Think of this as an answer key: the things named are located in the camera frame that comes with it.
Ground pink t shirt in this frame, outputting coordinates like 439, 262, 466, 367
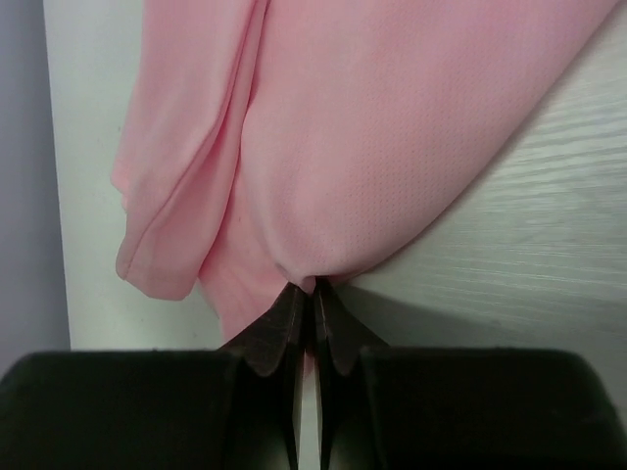
112, 1, 614, 339

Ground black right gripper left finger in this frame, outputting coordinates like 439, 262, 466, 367
1, 285, 308, 469

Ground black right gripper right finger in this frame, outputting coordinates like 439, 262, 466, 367
312, 279, 626, 469

